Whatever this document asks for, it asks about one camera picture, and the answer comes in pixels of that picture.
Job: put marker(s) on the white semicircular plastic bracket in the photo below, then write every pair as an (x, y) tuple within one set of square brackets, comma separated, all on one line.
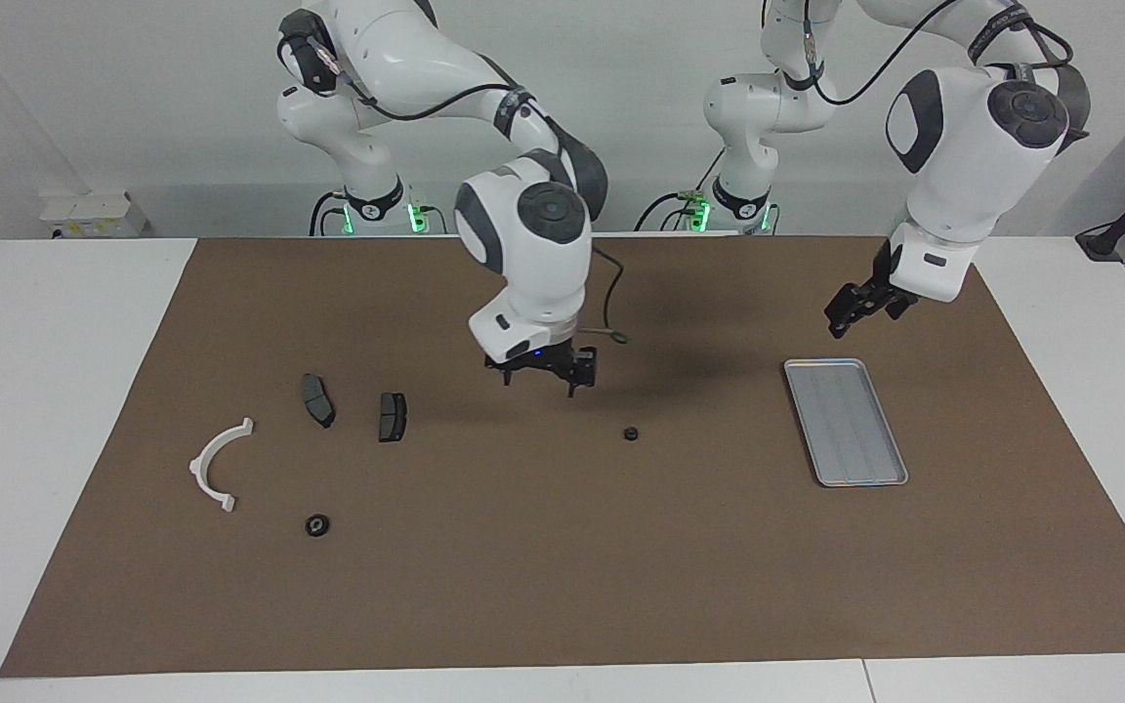
[(197, 469)]

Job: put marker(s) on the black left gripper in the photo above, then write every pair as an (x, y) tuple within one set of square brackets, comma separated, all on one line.
[(890, 283)]

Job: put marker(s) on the brown table mat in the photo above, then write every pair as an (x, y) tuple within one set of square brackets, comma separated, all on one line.
[(523, 566)]

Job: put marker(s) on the dark rectangular brake pad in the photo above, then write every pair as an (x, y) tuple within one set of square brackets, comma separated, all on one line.
[(392, 417)]

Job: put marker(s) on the black bearing gear silver centre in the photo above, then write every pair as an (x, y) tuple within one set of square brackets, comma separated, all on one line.
[(317, 525)]

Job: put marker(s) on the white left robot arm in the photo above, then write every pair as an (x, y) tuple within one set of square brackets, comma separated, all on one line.
[(953, 176)]

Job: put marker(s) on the white wall socket box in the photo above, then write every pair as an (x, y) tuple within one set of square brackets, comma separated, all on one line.
[(94, 215)]

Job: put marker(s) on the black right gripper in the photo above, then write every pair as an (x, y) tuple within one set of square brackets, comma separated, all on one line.
[(543, 363)]

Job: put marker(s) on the silver metal tray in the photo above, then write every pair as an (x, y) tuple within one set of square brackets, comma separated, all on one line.
[(846, 425)]

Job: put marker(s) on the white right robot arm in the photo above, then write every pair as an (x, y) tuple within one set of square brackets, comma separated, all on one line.
[(533, 254)]

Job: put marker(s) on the dark curved brake pad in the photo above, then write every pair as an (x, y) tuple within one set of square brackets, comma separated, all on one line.
[(317, 400)]

